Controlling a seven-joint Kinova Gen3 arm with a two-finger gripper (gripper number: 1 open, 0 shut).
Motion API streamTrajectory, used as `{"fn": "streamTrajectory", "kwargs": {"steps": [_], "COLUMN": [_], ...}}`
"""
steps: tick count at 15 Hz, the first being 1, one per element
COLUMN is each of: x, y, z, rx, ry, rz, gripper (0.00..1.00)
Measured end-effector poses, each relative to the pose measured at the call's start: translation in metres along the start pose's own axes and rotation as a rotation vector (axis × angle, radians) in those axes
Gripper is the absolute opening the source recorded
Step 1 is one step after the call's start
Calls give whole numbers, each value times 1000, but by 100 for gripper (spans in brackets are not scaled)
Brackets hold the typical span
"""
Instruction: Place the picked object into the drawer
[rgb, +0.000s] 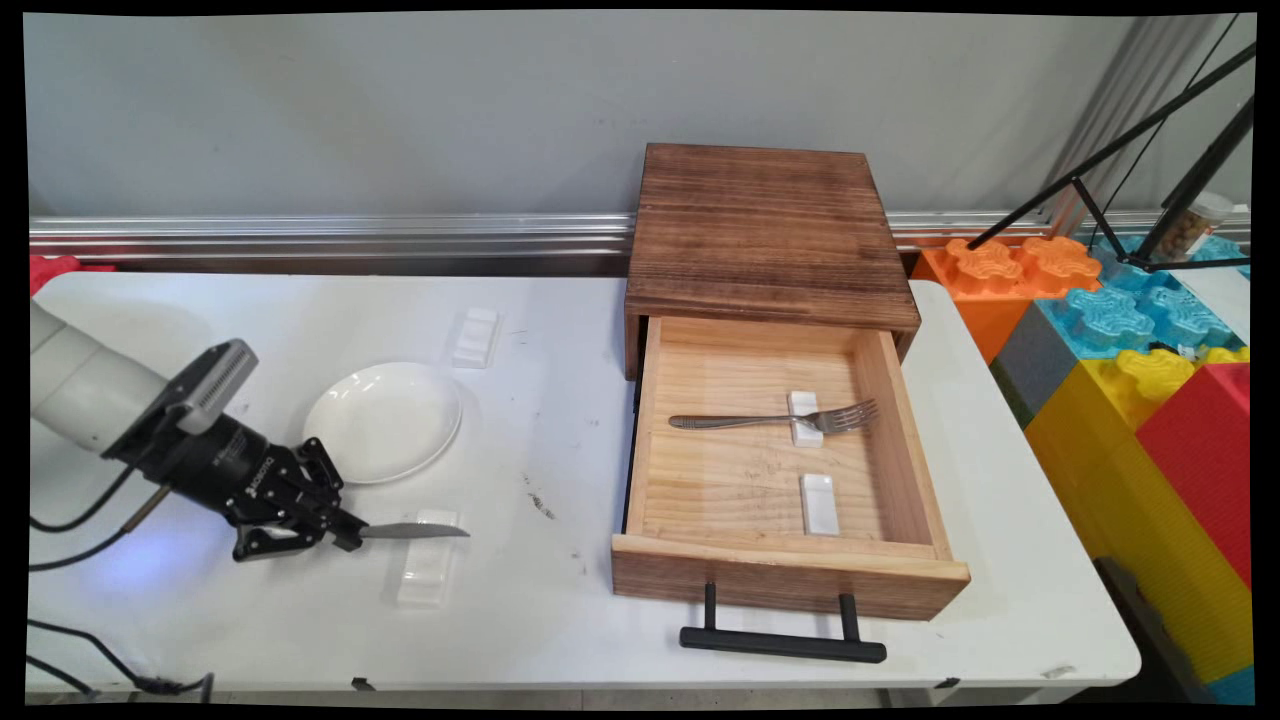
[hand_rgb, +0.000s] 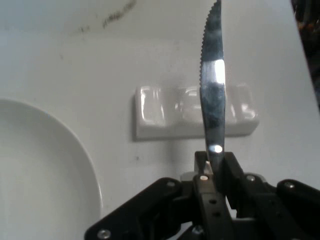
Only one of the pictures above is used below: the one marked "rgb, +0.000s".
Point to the light wooden drawer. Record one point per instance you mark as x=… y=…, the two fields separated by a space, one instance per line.
x=760 y=480

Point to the black tripod stand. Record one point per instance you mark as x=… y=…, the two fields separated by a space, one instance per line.
x=1160 y=150

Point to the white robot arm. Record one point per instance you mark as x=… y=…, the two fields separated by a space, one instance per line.
x=85 y=395

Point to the red giant building block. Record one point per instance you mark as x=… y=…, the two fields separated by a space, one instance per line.
x=1205 y=450

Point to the dark brown wooden cabinet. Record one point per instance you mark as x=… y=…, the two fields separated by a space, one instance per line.
x=765 y=235

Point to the clear jar of nuts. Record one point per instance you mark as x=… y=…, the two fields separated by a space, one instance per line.
x=1196 y=226

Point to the silver fork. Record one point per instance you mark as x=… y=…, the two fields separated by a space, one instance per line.
x=770 y=421

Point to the white ceramic cutlery rest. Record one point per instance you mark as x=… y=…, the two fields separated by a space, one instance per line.
x=803 y=434
x=476 y=336
x=819 y=503
x=428 y=575

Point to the white round plate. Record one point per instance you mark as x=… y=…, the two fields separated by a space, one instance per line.
x=382 y=422

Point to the blue giant building block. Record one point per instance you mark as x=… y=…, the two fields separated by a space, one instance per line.
x=1140 y=310

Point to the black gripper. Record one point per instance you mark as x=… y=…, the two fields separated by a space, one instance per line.
x=250 y=480

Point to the grey giant building block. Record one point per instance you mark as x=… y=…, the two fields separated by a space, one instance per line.
x=1035 y=362

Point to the red cloth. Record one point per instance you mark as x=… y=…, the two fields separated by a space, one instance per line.
x=50 y=270

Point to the silver table knife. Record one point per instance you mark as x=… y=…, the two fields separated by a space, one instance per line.
x=415 y=531

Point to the aluminium wall rail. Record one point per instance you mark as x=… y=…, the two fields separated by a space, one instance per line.
x=330 y=236

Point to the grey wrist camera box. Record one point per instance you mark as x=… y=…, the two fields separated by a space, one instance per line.
x=195 y=395

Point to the white board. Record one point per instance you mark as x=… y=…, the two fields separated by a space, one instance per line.
x=1215 y=295

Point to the yellow giant building block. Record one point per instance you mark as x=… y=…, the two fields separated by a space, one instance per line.
x=1140 y=470

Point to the orange giant building block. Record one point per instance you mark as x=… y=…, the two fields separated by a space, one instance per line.
x=1000 y=275

